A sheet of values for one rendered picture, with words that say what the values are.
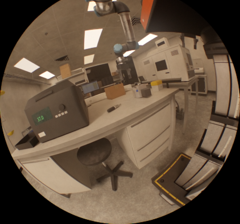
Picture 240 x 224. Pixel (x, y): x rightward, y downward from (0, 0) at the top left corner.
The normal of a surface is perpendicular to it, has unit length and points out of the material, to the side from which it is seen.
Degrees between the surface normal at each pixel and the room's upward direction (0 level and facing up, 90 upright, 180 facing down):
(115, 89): 90
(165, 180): 0
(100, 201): 0
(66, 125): 90
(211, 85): 90
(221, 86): 90
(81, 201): 0
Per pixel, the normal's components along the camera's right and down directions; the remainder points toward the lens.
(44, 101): 0.40, 0.14
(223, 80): -0.87, 0.36
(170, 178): -0.27, -0.93
